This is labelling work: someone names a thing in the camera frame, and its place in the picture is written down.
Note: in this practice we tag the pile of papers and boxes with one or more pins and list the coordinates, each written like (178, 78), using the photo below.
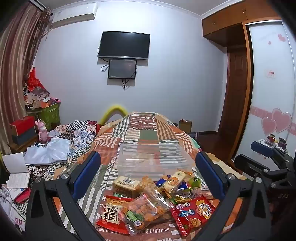
(37, 97)

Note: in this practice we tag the grey box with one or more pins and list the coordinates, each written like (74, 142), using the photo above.
(23, 139)

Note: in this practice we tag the green jelly cup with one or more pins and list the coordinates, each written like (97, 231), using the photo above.
(195, 182)

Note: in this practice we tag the large black wall television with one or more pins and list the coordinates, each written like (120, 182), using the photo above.
(124, 45)

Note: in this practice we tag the red plastic bag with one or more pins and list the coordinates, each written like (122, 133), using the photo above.
(34, 81)

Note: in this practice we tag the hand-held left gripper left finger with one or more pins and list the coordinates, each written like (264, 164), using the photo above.
(89, 171)

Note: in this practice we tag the small black wall monitor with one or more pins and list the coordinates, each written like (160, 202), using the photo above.
(122, 68)

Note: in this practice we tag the red box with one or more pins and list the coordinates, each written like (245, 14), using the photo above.
(23, 125)

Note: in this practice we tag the green cardboard box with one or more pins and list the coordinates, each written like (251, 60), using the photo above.
(49, 114)

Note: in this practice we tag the orange crispy snack packet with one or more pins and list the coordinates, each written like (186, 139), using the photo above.
(148, 183)

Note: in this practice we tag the white cloth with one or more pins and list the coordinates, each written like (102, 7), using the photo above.
(50, 150)

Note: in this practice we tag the open white notebook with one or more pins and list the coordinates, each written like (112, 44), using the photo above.
(15, 162)

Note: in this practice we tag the yellow green snack packet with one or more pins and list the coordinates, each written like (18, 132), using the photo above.
(182, 199)

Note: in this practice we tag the yellow foam tube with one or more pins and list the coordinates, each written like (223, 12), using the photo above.
(111, 109)

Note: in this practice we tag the checkered patterned quilt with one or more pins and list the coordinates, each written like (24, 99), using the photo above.
(78, 134)

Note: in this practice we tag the white air conditioner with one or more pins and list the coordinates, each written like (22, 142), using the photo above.
(74, 15)

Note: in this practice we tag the beige biscuit packet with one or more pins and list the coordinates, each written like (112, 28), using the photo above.
(173, 182)

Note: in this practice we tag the clear plastic storage container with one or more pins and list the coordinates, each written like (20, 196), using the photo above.
(138, 162)

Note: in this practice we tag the pink plush toy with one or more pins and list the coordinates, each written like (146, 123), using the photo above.
(42, 133)

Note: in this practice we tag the red packet with white label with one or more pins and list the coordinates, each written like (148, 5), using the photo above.
(108, 215)

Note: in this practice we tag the red cartoon snack packet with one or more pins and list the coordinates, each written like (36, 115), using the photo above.
(194, 215)

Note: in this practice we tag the striped brown curtain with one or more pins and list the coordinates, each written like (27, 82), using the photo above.
(16, 58)

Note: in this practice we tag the wooden wardrobe cabinet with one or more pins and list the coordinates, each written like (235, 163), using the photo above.
(222, 25)

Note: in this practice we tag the patchwork striped blanket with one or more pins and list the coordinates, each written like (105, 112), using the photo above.
(148, 129)

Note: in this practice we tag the red book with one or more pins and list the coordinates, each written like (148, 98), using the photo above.
(23, 197)

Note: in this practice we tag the brown bread packet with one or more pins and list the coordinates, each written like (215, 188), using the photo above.
(124, 185)

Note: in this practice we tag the brown paper bag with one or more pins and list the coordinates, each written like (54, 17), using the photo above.
(185, 126)

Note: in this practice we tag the red white door sticker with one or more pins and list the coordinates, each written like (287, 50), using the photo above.
(271, 73)

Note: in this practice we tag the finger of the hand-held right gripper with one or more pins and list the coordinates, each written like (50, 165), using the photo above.
(262, 147)
(245, 164)

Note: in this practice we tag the blue snack packet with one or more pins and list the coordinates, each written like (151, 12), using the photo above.
(160, 183)

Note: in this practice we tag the frosted sliding door with hearts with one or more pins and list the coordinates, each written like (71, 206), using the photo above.
(266, 92)

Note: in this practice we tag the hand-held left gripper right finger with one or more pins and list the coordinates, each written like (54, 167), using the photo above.
(208, 171)

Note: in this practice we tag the wooden nightstand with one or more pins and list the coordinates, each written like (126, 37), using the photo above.
(20, 147)

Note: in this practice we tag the clear fried snack packet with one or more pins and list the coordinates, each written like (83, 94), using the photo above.
(143, 208)

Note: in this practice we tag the small dark jar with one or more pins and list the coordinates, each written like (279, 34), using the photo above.
(282, 143)

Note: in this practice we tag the dark wooden door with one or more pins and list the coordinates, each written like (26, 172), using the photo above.
(233, 92)

